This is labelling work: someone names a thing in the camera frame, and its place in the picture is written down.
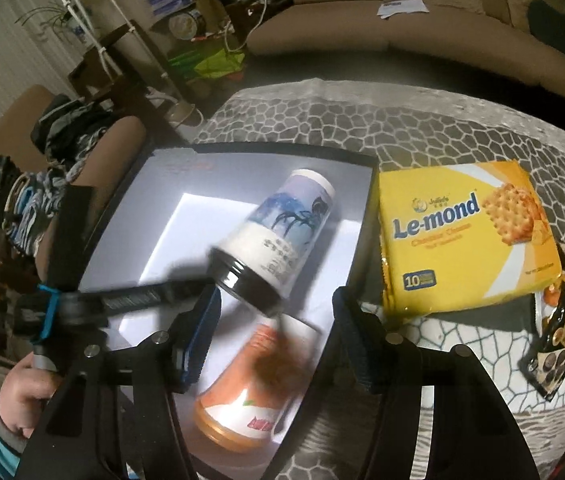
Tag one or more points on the green bag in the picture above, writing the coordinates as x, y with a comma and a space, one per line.
212, 62

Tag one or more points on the person's left hand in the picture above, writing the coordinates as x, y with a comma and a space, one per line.
25, 390

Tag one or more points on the white pole rack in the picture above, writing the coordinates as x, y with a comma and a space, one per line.
105, 55

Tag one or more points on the round tin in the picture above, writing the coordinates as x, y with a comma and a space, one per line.
182, 24

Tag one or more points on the orange bottle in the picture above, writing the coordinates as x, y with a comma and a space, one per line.
242, 395

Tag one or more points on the pile of clothes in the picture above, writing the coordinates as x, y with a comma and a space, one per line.
72, 125

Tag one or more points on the brown chair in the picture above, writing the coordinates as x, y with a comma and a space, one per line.
112, 155

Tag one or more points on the grey stone-pattern tablecloth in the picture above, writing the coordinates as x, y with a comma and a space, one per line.
437, 125

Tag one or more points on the tan chair back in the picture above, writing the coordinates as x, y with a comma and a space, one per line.
12, 125

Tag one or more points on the black box white inside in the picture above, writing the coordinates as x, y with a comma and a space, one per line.
172, 220

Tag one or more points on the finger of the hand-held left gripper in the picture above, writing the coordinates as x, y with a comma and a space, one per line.
152, 296

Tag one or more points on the white clothes iron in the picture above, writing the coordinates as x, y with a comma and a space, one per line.
177, 110

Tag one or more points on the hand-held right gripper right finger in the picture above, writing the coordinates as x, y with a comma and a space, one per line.
355, 342

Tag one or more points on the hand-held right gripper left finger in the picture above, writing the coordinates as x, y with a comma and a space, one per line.
197, 342

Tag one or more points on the dark wooden side table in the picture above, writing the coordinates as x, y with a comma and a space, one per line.
122, 45

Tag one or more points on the dark cookie packet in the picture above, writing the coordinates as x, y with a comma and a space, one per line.
557, 340

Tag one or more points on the yellow cracker pack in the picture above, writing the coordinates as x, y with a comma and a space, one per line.
462, 270

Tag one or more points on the white blue bottle black lid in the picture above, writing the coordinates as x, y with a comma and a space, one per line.
287, 220

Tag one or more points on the beige sofa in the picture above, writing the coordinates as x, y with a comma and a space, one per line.
362, 25

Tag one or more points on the white paper sheet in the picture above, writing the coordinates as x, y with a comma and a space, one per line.
402, 8

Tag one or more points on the green houseplant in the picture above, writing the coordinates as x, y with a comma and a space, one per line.
50, 12

